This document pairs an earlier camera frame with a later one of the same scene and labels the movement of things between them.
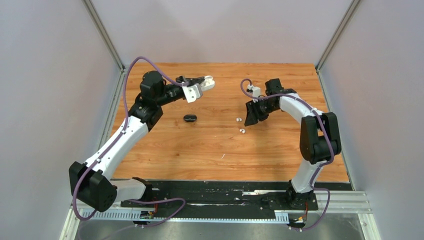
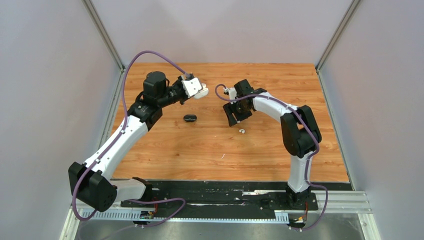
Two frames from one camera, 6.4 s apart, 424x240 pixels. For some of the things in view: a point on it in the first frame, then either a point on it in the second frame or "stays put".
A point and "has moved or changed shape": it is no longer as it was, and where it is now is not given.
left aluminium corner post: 101,28 stays put
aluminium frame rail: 341,202 stays put
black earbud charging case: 190,118 stays put
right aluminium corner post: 345,21 stays put
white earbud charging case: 208,83 has moved or changed shape
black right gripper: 253,114 to 230,109
